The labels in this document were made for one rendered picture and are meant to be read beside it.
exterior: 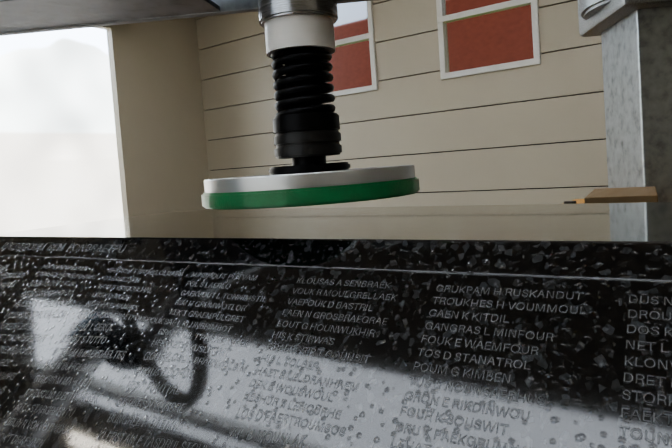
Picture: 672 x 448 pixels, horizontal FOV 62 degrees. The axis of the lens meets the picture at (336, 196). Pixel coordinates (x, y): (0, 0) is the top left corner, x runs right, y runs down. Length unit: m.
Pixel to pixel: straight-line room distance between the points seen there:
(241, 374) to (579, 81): 6.35
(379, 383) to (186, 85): 9.23
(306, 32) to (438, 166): 6.62
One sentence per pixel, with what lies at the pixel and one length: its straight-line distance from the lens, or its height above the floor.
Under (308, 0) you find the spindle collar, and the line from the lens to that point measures 0.56.
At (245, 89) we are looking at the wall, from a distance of 9.03.
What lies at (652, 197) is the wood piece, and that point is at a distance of 0.95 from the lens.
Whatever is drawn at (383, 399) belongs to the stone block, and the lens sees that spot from 0.38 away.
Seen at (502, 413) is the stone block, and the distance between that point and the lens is 0.36.
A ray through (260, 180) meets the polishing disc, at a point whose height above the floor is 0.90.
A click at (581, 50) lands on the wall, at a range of 6.70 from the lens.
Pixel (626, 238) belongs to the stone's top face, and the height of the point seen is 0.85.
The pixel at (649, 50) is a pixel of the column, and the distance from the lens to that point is 1.19.
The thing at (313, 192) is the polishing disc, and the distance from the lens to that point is 0.47.
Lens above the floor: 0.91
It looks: 3 degrees down
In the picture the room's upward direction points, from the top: 4 degrees counter-clockwise
